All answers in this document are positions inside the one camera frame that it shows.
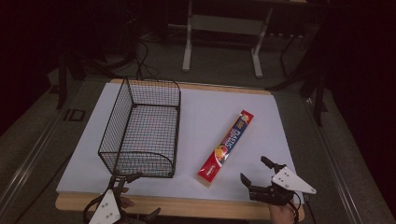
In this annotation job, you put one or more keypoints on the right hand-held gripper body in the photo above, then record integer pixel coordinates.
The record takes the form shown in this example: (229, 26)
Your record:
(288, 183)

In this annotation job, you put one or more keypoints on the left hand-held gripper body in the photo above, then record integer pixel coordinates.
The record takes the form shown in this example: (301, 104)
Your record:
(106, 210)

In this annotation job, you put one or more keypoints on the red and blue wrap box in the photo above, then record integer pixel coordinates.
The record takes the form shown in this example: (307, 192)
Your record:
(227, 147)

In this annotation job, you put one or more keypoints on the person's left hand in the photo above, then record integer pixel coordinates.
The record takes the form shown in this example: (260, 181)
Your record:
(127, 201)

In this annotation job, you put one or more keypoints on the person's right hand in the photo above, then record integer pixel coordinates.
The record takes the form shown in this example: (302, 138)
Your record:
(281, 214)

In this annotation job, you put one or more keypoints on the white paper sheet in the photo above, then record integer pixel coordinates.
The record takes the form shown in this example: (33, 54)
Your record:
(205, 112)

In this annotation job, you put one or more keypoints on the black floor plate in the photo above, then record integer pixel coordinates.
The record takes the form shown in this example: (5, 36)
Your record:
(74, 115)

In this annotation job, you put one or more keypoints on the black metal stand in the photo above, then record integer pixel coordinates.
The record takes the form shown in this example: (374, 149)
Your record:
(67, 71)
(311, 77)

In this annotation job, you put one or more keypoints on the grey metal floor rail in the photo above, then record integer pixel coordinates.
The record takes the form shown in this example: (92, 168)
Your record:
(25, 168)
(336, 161)

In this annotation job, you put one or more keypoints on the white metal table frame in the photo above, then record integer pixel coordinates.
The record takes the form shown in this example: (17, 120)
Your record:
(224, 25)

